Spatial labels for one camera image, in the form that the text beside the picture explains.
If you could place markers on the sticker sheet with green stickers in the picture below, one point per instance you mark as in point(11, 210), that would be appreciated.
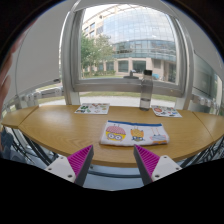
point(92, 108)

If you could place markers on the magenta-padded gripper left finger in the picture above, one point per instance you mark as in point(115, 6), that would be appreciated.
point(63, 168)

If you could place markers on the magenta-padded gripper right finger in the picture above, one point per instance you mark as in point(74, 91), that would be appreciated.
point(163, 168)

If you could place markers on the clear grey drink bottle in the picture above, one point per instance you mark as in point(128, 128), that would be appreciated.
point(146, 91)

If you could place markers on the glass-fronted building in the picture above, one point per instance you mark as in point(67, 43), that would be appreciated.
point(140, 36)

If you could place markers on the green tree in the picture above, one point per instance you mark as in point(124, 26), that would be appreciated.
point(95, 50)

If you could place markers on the sticker sheet with red circle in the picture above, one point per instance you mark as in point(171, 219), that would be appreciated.
point(166, 111)

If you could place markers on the white window frame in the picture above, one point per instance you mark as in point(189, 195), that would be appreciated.
point(126, 86)

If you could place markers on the white knobbed window rail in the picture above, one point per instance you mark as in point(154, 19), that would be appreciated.
point(30, 96)
point(203, 100)

